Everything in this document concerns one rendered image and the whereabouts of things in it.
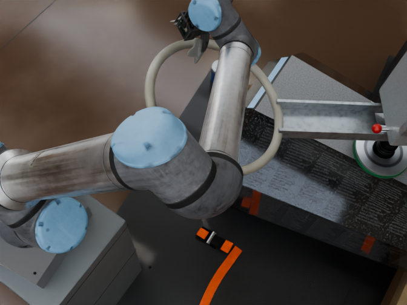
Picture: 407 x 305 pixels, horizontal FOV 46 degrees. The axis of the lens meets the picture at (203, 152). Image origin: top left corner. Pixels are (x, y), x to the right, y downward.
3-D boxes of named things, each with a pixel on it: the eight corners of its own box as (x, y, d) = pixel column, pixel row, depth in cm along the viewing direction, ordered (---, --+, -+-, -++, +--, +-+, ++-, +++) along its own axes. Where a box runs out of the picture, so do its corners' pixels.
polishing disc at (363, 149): (421, 156, 182) (422, 155, 181) (383, 186, 176) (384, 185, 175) (381, 117, 189) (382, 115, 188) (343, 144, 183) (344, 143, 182)
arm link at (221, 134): (249, 238, 83) (268, 43, 132) (209, 194, 77) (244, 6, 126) (195, 253, 89) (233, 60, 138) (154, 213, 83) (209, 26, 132)
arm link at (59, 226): (42, 256, 137) (69, 267, 124) (-4, 221, 129) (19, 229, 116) (74, 213, 144) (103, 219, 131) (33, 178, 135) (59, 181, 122)
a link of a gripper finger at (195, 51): (183, 65, 151) (185, 37, 146) (197, 62, 154) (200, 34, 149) (189, 69, 149) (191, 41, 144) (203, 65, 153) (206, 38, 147)
